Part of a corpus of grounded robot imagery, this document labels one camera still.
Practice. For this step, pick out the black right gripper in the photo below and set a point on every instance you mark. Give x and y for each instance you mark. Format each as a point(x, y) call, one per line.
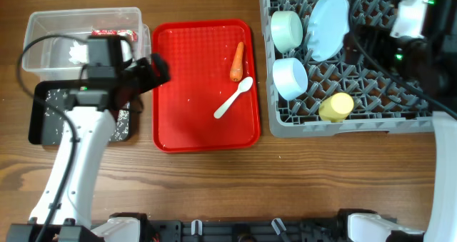
point(375, 42)

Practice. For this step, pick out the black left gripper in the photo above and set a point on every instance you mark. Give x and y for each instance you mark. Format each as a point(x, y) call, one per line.
point(147, 81)

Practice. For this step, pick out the light blue plate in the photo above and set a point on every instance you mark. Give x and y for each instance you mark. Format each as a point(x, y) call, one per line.
point(328, 24)

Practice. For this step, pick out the yellow plastic cup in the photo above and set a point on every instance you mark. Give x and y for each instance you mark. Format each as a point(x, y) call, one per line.
point(336, 108)

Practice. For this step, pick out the green bowl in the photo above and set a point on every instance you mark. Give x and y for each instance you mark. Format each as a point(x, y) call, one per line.
point(286, 30)

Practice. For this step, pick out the orange carrot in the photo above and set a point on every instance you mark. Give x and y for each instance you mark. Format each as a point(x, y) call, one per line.
point(236, 71)

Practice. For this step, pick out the light blue small bowl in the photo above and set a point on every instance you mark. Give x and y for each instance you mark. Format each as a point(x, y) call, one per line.
point(290, 78)

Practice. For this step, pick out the white plastic spoon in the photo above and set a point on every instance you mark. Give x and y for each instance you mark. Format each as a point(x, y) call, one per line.
point(243, 86)

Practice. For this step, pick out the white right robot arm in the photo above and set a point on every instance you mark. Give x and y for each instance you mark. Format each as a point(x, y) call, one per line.
point(418, 53)

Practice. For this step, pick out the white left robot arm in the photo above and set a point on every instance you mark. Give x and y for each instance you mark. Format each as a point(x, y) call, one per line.
point(105, 84)

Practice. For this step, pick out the grey dishwasher rack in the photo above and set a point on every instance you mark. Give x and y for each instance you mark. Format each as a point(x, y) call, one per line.
point(380, 104)

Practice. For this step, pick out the clear plastic waste bin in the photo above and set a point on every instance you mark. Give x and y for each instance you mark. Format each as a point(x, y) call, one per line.
point(49, 59)

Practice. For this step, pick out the black waste tray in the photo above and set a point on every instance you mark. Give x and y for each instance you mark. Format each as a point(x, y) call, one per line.
point(46, 128)

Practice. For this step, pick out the red snack wrapper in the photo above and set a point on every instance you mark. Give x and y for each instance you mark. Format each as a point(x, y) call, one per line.
point(130, 34)

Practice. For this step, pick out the red serving tray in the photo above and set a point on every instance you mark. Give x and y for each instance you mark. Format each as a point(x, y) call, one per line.
point(200, 55)

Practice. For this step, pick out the crumpled white tissue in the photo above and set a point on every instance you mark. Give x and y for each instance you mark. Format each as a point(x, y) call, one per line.
point(78, 53)

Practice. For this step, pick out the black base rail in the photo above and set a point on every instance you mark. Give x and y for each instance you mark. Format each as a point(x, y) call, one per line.
point(306, 230)

